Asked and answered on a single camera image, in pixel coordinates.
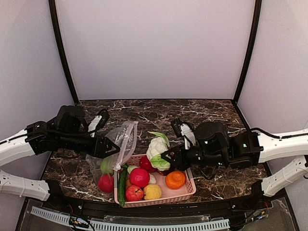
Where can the white cable duct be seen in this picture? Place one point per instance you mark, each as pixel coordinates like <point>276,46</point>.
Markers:
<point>117,223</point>

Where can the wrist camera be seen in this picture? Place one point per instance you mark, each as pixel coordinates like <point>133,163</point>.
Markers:
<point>99,121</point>
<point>184,130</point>

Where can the pink plastic basket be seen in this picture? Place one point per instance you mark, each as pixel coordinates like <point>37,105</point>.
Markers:
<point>168,195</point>

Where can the yellow fruit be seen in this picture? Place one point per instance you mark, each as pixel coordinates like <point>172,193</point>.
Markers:
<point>152,192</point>

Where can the pale green cabbage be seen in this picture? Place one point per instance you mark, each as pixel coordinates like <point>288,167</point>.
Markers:
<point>157,146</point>

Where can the clear zip top bag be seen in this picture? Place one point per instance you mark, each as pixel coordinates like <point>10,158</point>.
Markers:
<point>125,136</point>

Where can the black right frame post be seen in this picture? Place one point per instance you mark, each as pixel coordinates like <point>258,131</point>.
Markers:
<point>249,51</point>

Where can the black frame post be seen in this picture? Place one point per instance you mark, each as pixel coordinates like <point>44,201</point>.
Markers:
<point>249,51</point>
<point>61,50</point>

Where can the orange fruit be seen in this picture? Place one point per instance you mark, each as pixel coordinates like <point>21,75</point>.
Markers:
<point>175,180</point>

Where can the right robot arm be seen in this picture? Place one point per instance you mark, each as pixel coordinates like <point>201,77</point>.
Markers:
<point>210,145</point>

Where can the red apple front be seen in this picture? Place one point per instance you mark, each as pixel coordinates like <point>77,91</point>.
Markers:
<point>134,193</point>

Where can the black left frame post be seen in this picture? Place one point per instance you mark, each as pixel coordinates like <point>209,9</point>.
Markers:
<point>61,50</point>

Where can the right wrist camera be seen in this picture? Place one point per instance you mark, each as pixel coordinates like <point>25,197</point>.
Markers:
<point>184,130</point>

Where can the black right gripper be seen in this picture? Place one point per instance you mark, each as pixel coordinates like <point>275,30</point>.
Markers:
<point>179,157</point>

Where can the white radish vegetable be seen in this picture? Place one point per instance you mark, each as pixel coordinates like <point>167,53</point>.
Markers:
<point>152,179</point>

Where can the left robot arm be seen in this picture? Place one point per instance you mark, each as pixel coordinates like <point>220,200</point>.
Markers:
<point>68,130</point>

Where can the red ball fruit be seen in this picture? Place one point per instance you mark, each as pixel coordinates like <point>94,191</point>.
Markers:
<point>106,183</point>

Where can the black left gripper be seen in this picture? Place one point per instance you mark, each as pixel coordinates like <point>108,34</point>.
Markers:
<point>101,147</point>

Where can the green cucumber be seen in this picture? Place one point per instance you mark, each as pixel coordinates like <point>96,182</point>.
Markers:
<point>122,185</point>

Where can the black front rail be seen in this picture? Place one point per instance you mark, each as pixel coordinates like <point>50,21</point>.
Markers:
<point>94,209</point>

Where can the green apple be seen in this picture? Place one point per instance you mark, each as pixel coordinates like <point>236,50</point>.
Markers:
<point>108,164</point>

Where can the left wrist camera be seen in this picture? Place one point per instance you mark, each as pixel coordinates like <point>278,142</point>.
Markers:
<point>99,121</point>

